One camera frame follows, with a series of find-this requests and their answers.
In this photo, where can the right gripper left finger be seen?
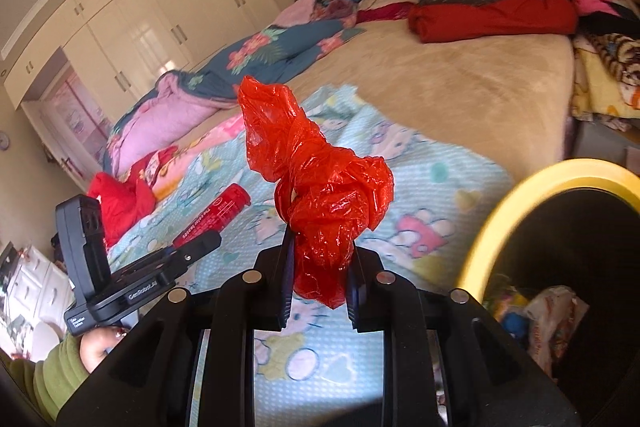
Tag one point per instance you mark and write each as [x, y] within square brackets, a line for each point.
[285, 277]

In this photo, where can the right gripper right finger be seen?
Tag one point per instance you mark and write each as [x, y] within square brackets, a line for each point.
[356, 291]

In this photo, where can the red cylindrical snack tube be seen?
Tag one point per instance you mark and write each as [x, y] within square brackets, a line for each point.
[217, 215]

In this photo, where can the red plastic bag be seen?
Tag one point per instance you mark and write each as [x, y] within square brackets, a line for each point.
[326, 194]

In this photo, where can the blue plastic bag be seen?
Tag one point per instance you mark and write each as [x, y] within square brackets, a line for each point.
[516, 325]

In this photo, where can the white printed plastic bag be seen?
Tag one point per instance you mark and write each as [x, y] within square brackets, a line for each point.
[554, 315]

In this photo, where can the yellow rimmed black trash bin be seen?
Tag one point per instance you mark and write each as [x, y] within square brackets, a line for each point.
[573, 226]

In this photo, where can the left hand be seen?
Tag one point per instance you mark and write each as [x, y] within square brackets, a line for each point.
[95, 345]

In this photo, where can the hello kitty blue sheet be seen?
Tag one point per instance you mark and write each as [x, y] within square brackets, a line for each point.
[318, 367]

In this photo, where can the red embroidered cloth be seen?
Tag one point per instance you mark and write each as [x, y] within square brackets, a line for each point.
[126, 201]

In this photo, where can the pink cartoon blanket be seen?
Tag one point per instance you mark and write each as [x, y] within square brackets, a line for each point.
[172, 171]

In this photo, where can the blue floral pink quilt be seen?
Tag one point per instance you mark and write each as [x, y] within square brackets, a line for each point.
[181, 100]

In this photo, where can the beige bed blanket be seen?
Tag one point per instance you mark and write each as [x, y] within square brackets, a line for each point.
[505, 97]

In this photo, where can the white wardrobe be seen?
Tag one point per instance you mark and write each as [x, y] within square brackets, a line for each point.
[91, 60]

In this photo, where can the red folded garment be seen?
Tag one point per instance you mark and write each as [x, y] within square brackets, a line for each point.
[440, 23]

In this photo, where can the round wall clock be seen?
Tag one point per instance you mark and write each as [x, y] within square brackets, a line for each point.
[4, 141]

